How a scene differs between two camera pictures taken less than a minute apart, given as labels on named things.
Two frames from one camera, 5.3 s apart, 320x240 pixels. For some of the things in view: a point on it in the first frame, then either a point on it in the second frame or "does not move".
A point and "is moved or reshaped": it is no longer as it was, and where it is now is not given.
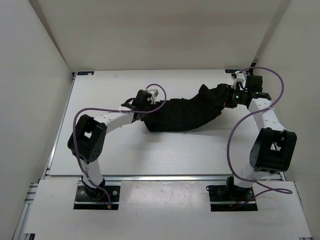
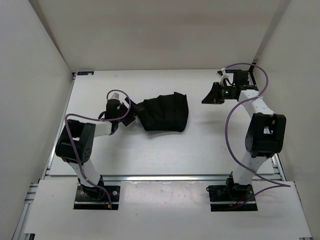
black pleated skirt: [177, 114] is moved or reshaped
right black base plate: [222, 198] does not move
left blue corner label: [84, 73] does not move
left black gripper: [153, 115] → [131, 117]
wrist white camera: [154, 93] → [115, 96]
